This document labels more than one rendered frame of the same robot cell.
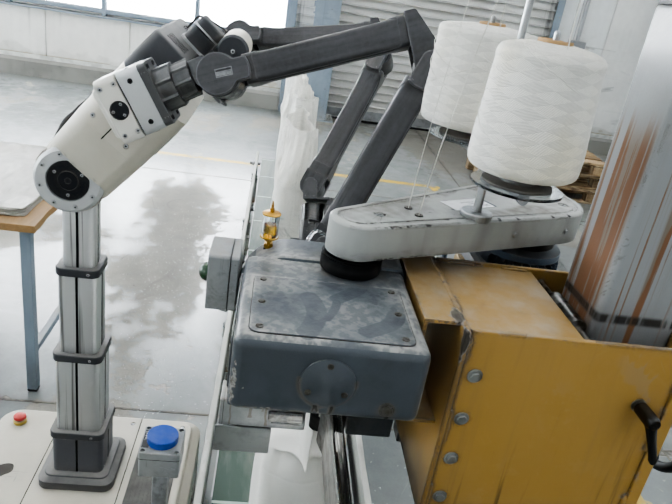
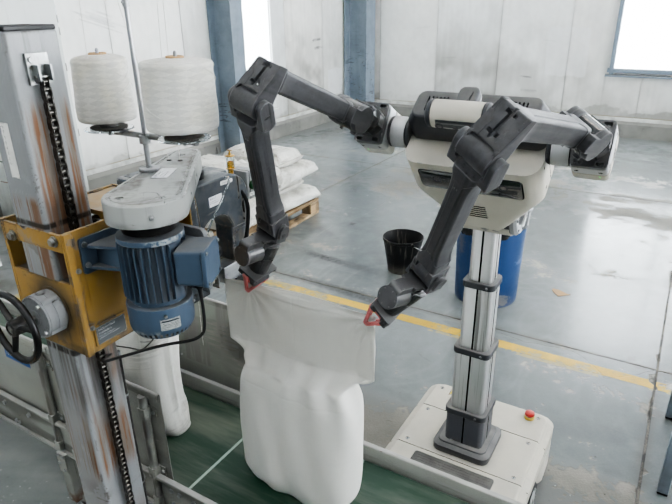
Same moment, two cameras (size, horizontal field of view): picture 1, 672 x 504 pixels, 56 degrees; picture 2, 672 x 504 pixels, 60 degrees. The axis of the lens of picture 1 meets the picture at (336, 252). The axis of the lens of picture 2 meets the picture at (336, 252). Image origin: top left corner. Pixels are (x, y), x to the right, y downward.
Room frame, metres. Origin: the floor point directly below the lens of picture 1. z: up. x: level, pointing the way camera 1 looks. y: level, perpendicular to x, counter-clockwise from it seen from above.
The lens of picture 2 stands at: (2.18, -1.01, 1.79)
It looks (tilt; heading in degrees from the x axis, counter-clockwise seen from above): 23 degrees down; 129
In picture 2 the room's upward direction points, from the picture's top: 1 degrees counter-clockwise
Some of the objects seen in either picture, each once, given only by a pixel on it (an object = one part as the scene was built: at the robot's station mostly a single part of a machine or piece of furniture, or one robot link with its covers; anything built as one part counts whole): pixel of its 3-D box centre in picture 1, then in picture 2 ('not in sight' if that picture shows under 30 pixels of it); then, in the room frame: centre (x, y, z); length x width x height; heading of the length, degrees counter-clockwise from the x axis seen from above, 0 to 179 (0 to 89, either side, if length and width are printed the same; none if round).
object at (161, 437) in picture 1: (162, 438); not in sight; (0.98, 0.28, 0.84); 0.06 x 0.06 x 0.02
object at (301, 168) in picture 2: not in sight; (280, 171); (-1.31, 2.56, 0.44); 0.68 x 0.44 x 0.15; 98
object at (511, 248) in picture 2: not in sight; (489, 249); (0.80, 2.28, 0.32); 0.51 x 0.48 x 0.65; 98
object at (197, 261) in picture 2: not in sight; (198, 265); (1.18, -0.27, 1.25); 0.10 x 0.08 x 0.12; 123
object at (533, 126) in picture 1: (537, 109); (102, 87); (0.81, -0.22, 1.61); 0.15 x 0.14 x 0.17; 8
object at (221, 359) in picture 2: not in sight; (171, 328); (0.29, 0.21, 0.54); 1.05 x 0.02 x 0.41; 8
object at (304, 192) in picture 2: not in sight; (283, 197); (-1.30, 2.57, 0.20); 0.67 x 0.43 x 0.15; 98
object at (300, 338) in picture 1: (315, 362); (184, 212); (0.77, 0.00, 1.21); 0.30 x 0.25 x 0.30; 8
